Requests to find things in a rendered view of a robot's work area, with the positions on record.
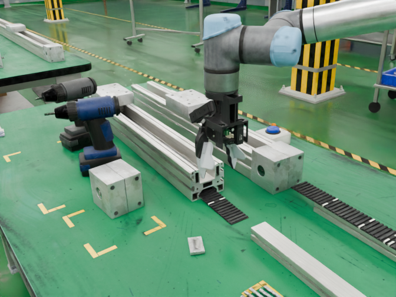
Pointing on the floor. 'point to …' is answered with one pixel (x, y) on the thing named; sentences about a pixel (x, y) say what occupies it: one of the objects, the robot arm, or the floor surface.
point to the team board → (167, 30)
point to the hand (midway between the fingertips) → (216, 168)
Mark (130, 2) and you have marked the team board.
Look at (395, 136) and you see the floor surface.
